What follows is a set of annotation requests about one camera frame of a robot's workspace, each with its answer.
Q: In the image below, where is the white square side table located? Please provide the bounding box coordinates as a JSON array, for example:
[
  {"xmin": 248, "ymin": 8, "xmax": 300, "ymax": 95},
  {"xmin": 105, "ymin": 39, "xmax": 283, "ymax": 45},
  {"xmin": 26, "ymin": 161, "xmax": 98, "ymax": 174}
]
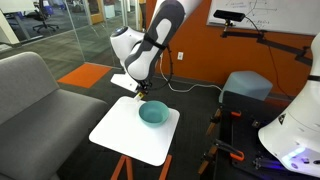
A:
[{"xmin": 88, "ymin": 96, "xmax": 181, "ymax": 180}]

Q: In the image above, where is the grey fabric sofa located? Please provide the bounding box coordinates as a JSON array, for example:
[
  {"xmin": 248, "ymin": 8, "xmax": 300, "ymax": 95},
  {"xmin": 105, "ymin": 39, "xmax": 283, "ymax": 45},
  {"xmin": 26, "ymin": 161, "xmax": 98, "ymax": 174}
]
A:
[{"xmin": 0, "ymin": 51, "xmax": 109, "ymax": 180}]

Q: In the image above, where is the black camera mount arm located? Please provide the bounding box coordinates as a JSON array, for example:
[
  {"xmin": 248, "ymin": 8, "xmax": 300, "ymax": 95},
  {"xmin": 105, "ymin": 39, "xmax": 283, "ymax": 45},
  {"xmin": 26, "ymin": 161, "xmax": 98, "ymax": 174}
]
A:
[{"xmin": 220, "ymin": 20, "xmax": 319, "ymax": 68}]

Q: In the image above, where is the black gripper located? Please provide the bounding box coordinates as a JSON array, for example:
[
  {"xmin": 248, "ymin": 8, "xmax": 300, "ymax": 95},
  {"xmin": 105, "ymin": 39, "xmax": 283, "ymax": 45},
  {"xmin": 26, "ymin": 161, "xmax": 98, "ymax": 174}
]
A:
[{"xmin": 135, "ymin": 78, "xmax": 153, "ymax": 98}]

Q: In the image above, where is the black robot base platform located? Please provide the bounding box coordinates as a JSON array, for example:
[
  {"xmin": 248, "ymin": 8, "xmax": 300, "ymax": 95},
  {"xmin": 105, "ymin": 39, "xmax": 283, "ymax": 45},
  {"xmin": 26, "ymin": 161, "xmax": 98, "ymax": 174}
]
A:
[{"xmin": 212, "ymin": 90, "xmax": 320, "ymax": 180}]

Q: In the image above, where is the light blue ottoman stool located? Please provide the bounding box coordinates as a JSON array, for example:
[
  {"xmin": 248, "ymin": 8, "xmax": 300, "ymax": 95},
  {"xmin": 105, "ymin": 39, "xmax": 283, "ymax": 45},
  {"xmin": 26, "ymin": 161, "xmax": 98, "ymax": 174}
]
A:
[{"xmin": 218, "ymin": 70, "xmax": 274, "ymax": 104}]

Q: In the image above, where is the blue bowl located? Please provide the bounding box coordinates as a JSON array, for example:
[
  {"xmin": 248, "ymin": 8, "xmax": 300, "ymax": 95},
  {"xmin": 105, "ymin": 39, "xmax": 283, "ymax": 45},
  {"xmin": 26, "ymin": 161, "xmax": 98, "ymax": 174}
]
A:
[{"xmin": 138, "ymin": 100, "xmax": 170, "ymax": 128}]

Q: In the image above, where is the glass partition wall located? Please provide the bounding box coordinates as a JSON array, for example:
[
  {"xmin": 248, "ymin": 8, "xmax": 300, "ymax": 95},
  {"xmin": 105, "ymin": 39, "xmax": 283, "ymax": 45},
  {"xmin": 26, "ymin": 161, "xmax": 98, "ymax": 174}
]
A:
[{"xmin": 63, "ymin": 0, "xmax": 148, "ymax": 73}]

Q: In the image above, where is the white office desk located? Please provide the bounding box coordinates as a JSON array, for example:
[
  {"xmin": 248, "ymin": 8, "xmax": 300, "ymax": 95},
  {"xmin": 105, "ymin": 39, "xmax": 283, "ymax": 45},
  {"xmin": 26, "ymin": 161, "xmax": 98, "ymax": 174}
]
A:
[{"xmin": 0, "ymin": 0, "xmax": 44, "ymax": 46}]

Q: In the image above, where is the white wall whiteboard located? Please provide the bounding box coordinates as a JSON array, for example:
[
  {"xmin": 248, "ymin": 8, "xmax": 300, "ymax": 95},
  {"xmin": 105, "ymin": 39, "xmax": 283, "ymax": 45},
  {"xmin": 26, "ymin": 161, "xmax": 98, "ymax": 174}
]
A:
[{"xmin": 206, "ymin": 0, "xmax": 320, "ymax": 37}]

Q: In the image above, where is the black office chair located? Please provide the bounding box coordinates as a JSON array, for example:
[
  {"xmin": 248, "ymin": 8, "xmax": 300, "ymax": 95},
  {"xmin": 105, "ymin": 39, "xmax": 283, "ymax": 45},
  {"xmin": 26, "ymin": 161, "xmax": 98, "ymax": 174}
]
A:
[{"xmin": 32, "ymin": 0, "xmax": 60, "ymax": 34}]

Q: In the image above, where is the black stereo camera bar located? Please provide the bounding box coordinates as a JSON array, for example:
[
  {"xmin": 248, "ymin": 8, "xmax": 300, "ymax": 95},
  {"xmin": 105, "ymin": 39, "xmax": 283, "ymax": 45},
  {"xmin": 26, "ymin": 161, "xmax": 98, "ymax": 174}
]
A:
[{"xmin": 213, "ymin": 9, "xmax": 246, "ymax": 23}]

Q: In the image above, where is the white power cable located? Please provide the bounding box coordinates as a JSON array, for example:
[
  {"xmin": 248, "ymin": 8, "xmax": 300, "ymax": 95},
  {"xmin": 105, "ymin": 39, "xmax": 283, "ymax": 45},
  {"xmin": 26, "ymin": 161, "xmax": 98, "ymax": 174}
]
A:
[{"xmin": 159, "ymin": 56, "xmax": 224, "ymax": 94}]

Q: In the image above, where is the white wrist mount plate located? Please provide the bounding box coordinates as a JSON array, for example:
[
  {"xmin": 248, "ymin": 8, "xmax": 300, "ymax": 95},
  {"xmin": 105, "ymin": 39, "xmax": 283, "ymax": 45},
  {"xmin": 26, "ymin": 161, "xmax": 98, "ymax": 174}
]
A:
[{"xmin": 110, "ymin": 73, "xmax": 140, "ymax": 94}]

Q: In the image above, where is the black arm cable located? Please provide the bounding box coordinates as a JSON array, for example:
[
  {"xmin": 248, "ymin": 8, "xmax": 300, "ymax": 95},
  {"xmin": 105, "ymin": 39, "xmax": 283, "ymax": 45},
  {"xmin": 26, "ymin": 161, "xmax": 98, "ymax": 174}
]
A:
[{"xmin": 149, "ymin": 43, "xmax": 175, "ymax": 92}]

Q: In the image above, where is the black camera cable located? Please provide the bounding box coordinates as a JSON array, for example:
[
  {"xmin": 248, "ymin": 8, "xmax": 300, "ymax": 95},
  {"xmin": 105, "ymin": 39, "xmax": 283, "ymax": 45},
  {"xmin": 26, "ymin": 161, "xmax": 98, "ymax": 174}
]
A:
[{"xmin": 244, "ymin": 16, "xmax": 294, "ymax": 99}]

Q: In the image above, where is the orange handled bar clamp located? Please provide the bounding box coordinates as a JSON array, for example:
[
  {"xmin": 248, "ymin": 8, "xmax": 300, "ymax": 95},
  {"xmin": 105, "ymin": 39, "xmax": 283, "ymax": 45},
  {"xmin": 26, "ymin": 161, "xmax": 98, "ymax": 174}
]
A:
[
  {"xmin": 197, "ymin": 138, "xmax": 246, "ymax": 176},
  {"xmin": 205, "ymin": 107, "xmax": 243, "ymax": 136}
]

